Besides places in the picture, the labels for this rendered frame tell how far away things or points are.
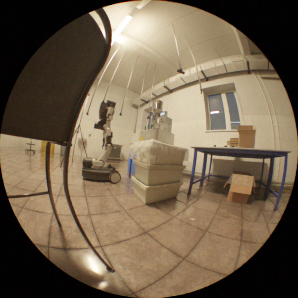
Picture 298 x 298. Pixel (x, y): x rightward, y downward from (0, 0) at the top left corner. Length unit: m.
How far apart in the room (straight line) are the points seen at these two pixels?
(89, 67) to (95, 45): 0.07
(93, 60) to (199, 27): 3.95
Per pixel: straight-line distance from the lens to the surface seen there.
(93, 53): 0.32
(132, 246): 0.68
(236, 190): 1.49
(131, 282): 0.58
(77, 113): 0.28
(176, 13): 3.96
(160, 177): 1.05
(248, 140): 1.58
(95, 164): 1.69
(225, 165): 2.77
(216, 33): 4.32
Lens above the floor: 0.57
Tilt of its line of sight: 3 degrees up
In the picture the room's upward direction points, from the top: 7 degrees clockwise
